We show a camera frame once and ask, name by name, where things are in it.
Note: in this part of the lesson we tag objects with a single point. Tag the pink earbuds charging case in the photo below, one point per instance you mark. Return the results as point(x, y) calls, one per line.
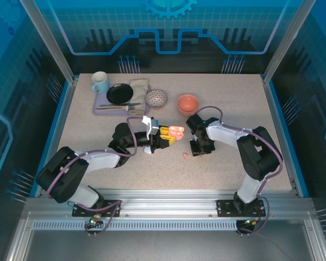
point(176, 132)

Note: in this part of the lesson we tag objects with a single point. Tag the white earbuds charging case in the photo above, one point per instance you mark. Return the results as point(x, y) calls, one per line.
point(147, 150)

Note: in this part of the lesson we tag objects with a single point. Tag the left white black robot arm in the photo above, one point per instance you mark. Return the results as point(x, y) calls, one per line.
point(100, 160)

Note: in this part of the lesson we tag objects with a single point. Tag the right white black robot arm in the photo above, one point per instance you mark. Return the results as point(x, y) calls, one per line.
point(225, 134)

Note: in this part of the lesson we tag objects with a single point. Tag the salmon pink ceramic cup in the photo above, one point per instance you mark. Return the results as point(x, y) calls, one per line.
point(187, 104)

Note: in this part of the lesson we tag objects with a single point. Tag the silver metal fork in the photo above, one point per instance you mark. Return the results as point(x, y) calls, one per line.
point(127, 108)

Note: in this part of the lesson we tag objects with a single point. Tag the wooden chopstick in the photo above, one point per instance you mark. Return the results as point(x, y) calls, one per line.
point(111, 107)

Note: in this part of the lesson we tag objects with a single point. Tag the patterned ceramic bowl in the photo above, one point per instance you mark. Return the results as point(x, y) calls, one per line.
point(156, 98)

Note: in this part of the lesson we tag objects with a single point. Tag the small black plate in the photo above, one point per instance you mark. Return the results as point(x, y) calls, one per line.
point(119, 93)

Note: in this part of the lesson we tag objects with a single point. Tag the folded beige cloth napkin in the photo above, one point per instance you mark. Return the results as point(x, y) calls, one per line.
point(140, 91)

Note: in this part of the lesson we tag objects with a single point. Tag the lavender plastic tray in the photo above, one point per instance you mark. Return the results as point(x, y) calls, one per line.
point(97, 95)

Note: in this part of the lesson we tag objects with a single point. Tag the light blue ceramic mug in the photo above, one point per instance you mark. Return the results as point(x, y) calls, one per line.
point(100, 81)

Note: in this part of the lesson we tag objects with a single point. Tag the small green-lit adapter board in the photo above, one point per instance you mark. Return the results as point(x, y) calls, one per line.
point(251, 222)
point(92, 222)

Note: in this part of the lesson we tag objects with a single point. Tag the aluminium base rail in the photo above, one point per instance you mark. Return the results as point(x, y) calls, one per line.
point(165, 202)

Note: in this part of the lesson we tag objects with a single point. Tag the aluminium side rail blue edging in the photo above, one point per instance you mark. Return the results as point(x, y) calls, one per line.
point(62, 122)
point(282, 130)

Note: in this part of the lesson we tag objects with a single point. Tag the grey metal base frame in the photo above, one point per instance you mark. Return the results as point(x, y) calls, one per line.
point(163, 244)

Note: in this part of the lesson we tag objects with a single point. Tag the aluminium frame post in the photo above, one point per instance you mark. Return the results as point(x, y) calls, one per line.
point(288, 43)
point(51, 43)

